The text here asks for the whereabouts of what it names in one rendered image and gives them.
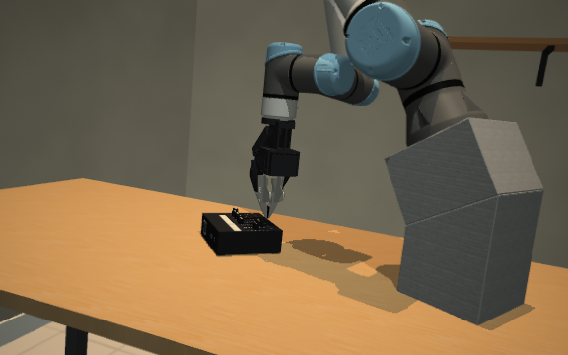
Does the black lighting desk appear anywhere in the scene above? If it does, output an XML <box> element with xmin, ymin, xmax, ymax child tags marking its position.
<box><xmin>201</xmin><ymin>208</ymin><xmax>283</xmax><ymax>256</ymax></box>

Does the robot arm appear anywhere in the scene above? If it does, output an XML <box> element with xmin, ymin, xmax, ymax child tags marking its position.
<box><xmin>261</xmin><ymin>0</ymin><xmax>488</xmax><ymax>147</ymax></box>

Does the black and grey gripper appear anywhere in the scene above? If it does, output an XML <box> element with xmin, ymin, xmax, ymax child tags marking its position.
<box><xmin>250</xmin><ymin>118</ymin><xmax>300</xmax><ymax>219</ymax></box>

